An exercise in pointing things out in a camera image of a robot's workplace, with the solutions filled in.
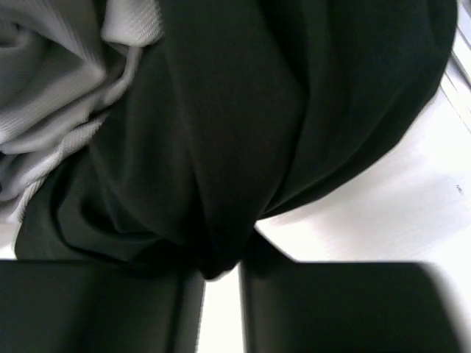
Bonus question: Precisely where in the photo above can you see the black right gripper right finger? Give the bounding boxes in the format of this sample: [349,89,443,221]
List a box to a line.
[241,263,460,352]

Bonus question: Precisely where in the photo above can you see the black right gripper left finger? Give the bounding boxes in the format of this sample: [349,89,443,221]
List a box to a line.
[1,260,205,353]

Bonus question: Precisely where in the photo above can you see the black trousers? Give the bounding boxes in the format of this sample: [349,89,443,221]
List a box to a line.
[15,1,457,279]

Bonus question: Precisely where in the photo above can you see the grey garment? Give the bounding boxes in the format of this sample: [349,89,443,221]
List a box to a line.
[1,0,163,223]

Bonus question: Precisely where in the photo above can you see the aluminium table frame rail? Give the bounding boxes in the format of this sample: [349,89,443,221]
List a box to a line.
[445,29,470,111]

